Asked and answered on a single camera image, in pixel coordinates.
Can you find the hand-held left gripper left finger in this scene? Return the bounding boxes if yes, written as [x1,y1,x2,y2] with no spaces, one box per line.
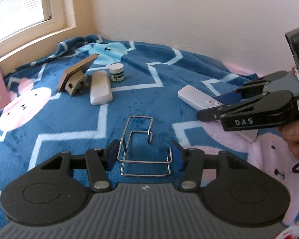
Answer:
[41,139,119,193]

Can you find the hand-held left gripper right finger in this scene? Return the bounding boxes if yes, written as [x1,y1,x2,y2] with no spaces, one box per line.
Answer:
[171,139,250,192]

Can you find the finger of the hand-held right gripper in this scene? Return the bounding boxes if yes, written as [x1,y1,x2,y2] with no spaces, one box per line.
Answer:
[197,92,272,123]
[214,71,289,105]

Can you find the white two-button remote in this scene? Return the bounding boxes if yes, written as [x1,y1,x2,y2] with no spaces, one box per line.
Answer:
[178,85,258,142]

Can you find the silver wire rack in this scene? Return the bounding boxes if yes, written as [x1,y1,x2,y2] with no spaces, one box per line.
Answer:
[117,116,173,177]

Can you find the beige plug adapter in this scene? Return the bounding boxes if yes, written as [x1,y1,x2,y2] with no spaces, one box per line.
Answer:
[65,71,88,97]

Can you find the brown board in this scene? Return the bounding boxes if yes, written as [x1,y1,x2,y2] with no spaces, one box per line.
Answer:
[56,53,99,92]

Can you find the person's right hand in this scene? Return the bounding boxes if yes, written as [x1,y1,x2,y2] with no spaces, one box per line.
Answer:
[276,122,299,158]

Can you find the blue bunny print blanket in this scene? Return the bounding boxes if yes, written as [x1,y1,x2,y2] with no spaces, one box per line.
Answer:
[0,35,299,232]

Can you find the white oblong plastic device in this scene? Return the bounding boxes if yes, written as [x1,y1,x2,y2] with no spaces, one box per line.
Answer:
[90,71,114,105]

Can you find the small white green jar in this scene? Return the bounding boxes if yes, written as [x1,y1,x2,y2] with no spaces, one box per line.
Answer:
[109,63,125,83]

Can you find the red and white printed packet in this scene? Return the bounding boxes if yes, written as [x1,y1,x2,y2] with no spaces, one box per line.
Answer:
[274,219,299,239]

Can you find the window with white blinds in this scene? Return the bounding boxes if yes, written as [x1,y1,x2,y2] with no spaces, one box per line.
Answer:
[0,0,78,48]

